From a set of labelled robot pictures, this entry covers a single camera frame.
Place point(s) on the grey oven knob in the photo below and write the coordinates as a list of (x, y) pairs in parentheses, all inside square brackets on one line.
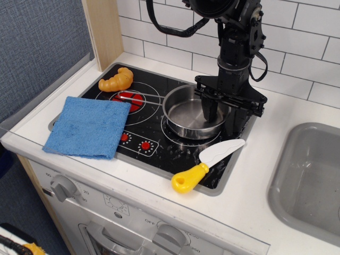
[(169, 238), (62, 187)]

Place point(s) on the yellow black object bottom left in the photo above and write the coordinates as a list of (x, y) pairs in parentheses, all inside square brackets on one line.
[(25, 249)]

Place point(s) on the stainless steel pot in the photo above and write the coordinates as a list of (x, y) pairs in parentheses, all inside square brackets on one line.
[(176, 110)]

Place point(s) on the grey sink basin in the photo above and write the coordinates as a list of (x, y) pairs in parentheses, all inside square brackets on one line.
[(304, 192)]

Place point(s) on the wooden side panel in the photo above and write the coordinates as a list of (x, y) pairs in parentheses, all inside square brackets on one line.
[(105, 31)]

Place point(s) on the orange toy croissant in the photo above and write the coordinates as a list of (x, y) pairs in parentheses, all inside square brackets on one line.
[(121, 81)]

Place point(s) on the blue napkin cloth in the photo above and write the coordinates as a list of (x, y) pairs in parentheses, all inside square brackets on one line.
[(88, 128)]

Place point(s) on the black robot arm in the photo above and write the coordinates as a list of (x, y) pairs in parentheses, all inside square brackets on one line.
[(240, 40)]

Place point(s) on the yellow white toy knife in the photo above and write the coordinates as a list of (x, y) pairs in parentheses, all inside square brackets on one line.
[(185, 181)]

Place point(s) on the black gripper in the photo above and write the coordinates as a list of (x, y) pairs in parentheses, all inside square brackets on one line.
[(232, 88)]

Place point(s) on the toy oven door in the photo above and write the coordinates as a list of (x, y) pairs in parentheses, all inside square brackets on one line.
[(114, 239)]

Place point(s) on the grey right oven knob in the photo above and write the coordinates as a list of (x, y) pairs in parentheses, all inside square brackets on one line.
[(169, 238)]

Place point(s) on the grey left oven knob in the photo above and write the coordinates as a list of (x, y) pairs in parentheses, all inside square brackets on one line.
[(62, 187)]

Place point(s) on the black toy stove top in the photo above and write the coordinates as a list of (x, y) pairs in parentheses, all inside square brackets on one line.
[(160, 152)]

